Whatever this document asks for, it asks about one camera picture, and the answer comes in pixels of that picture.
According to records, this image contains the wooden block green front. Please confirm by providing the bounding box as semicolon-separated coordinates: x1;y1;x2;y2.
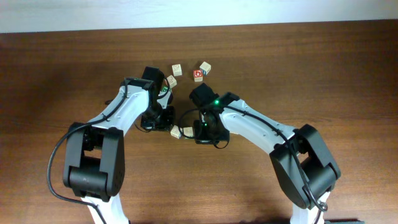
183;127;194;139

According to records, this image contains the wooden block blue corner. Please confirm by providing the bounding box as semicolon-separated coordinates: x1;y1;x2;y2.
170;125;182;139

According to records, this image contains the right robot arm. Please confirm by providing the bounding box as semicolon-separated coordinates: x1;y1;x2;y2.
189;83;341;223

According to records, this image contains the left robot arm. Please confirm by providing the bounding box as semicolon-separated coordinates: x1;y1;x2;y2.
63;67;175;223

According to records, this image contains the green faced wooden block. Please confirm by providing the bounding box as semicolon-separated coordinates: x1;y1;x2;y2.
162;86;172;92

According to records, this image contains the wooden block red drawing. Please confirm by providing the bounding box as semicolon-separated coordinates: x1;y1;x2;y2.
167;75;177;88

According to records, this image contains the plain wooden block top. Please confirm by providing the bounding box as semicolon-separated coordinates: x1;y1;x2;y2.
172;64;183;77

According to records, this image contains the red faced wooden block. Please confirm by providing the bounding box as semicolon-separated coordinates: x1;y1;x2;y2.
193;70;203;82

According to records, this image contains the wooden block blue side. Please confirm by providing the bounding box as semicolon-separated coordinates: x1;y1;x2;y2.
200;62;211;76

